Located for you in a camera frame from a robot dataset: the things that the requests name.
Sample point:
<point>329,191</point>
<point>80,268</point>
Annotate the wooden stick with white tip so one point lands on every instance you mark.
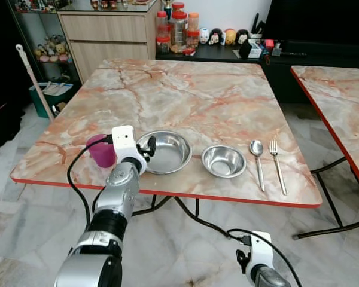
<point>33,78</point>

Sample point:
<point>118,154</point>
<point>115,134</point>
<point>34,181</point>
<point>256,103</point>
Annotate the black hanging garment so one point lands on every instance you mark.
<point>3,89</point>

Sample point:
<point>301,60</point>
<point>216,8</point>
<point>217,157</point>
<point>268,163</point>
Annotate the small steel bowl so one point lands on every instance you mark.
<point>224,161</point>

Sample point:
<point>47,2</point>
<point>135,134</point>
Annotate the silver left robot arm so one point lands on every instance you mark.
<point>122,191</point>

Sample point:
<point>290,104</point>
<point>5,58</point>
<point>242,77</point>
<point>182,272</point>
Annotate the small red object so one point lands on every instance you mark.
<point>269,45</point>

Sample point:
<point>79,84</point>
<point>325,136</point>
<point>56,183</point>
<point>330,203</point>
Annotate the orange lid jar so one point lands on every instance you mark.
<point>193,21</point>

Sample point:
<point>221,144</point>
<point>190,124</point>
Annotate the light wooden drawer cabinet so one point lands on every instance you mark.
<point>107,36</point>

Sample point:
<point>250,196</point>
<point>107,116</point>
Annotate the black television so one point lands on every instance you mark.
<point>317,18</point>

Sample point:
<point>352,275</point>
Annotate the black round figurine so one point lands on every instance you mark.
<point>242,37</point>

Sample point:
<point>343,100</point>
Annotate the white round figurine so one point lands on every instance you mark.
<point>204,36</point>

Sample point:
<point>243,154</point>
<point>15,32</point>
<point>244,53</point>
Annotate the purple plastic cup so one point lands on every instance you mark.
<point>100,154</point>

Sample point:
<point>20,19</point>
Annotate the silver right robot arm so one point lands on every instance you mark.
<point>269,280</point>

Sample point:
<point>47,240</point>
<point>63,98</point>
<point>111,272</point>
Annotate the steel spoon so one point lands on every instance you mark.
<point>256,147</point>

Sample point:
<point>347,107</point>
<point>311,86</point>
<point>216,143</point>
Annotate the marble table with curved legs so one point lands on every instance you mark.
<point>179,95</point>

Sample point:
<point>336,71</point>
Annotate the large steel bowl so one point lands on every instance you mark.
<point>167,152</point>

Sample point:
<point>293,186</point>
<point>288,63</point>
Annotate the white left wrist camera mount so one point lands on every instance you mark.
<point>122,143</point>

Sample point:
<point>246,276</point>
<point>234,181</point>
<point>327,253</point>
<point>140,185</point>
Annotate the yellow round figurine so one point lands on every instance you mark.
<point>230,37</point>

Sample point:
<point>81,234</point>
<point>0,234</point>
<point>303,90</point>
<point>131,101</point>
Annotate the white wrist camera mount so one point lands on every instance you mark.
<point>261,248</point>
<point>122,143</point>

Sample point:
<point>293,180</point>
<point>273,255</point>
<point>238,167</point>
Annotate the black and white figurine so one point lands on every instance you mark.
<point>216,37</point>

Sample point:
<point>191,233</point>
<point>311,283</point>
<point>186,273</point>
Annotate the tall jar red lid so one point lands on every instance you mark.
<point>162,24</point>

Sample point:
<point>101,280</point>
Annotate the black and white small box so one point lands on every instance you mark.
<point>249,49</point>

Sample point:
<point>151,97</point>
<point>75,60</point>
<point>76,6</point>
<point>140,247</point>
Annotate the dark display shelf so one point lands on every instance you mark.
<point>25,30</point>

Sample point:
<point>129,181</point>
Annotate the small jar red lid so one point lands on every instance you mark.
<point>163,45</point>

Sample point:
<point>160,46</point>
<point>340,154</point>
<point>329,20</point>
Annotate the green plastic bin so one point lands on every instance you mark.
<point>42,103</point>

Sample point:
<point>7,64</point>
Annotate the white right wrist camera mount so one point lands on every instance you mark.
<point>261,248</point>

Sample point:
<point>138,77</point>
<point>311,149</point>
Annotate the steel fork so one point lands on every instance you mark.
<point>277,167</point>

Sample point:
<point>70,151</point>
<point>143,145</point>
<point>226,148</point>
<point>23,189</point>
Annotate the large clear jar red lid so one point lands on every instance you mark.
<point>178,33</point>

